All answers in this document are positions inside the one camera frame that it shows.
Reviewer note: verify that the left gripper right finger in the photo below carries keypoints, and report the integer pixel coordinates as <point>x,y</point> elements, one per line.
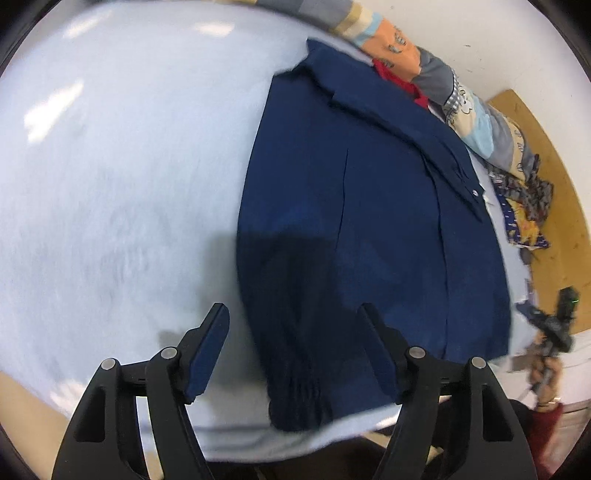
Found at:
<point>410,383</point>

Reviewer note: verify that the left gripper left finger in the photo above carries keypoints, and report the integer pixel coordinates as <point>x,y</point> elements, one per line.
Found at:
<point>175,377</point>

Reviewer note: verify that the navy blue jacket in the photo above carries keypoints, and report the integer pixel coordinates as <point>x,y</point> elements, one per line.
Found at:
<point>355,194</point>

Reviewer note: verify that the red sleeve forearm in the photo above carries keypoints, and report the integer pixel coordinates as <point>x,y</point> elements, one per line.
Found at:
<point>544,419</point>

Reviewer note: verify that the person right hand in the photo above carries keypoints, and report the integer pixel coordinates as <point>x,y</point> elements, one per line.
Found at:
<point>545,375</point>

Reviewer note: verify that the colourful patterned blanket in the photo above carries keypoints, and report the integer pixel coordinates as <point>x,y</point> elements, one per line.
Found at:
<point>525,204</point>

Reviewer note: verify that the light blue bed sheet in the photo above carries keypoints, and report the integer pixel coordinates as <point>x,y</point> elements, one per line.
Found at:
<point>125,138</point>

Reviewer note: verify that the long patchwork body pillow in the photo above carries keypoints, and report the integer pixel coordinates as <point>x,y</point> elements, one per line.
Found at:
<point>486,131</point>

